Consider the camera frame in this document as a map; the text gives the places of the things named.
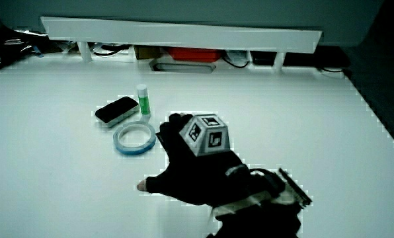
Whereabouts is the black cable loop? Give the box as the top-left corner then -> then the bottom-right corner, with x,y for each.
92,44 -> 132,57

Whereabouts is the blue tape roll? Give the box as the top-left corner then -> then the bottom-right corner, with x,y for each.
112,120 -> 157,156

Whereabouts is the person's right hand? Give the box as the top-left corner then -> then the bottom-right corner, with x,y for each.
136,112 -> 255,208

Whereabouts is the red box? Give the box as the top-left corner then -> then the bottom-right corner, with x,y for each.
167,47 -> 222,63

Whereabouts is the white desk shelf riser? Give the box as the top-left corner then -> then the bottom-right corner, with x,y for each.
40,16 -> 323,72

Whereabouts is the grey flat tray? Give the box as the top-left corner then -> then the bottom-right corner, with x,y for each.
149,59 -> 217,75

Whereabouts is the brown cardboard box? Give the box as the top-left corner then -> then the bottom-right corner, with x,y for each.
134,45 -> 162,61

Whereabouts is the green white glue stick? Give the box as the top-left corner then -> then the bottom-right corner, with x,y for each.
136,83 -> 151,116

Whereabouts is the white packet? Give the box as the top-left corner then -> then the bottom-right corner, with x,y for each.
225,50 -> 251,66

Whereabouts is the black whiteboard eraser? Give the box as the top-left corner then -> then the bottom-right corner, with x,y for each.
95,96 -> 140,128

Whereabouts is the black flat device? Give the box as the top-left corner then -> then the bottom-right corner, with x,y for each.
251,46 -> 352,69

